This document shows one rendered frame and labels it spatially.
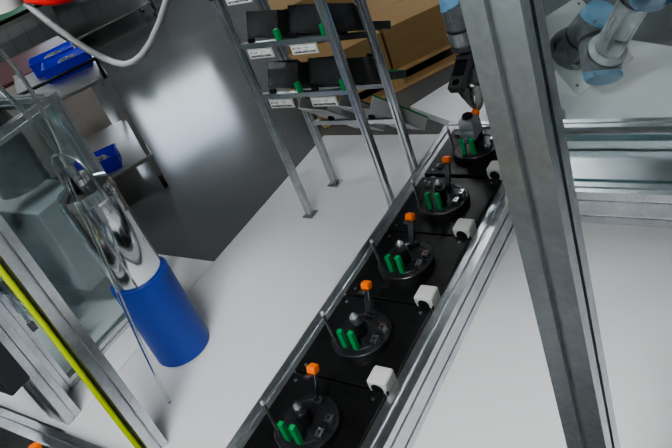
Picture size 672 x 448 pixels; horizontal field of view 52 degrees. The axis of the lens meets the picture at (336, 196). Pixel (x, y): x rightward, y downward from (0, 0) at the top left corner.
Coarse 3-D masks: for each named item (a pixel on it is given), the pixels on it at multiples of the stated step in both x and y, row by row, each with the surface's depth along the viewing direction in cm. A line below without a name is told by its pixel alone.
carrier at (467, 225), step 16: (416, 192) 184; (432, 192) 190; (448, 192) 187; (464, 192) 183; (480, 192) 186; (416, 208) 189; (432, 208) 183; (448, 208) 181; (464, 208) 182; (480, 208) 180; (400, 224) 186; (416, 224) 184; (432, 224) 181; (448, 224) 179; (464, 224) 174
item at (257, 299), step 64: (320, 192) 234; (256, 256) 216; (320, 256) 205; (512, 256) 178; (640, 256) 163; (256, 320) 190; (512, 320) 160; (640, 320) 148; (128, 384) 186; (192, 384) 178; (256, 384) 170; (448, 384) 151; (512, 384) 146; (640, 384) 136
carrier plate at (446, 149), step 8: (448, 144) 211; (440, 152) 209; (448, 152) 207; (440, 160) 205; (488, 160) 197; (496, 160) 196; (432, 168) 203; (456, 168) 199; (464, 168) 198; (472, 168) 196; (480, 168) 195; (440, 176) 200; (456, 176) 197; (464, 176) 195; (472, 176) 194; (480, 176) 193; (488, 176) 191
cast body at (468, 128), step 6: (462, 114) 197; (468, 114) 196; (474, 114) 197; (462, 120) 197; (468, 120) 196; (474, 120) 196; (462, 126) 197; (468, 126) 196; (474, 126) 196; (480, 126) 199; (462, 132) 197; (468, 132) 196; (474, 132) 196; (468, 138) 197; (474, 138) 197
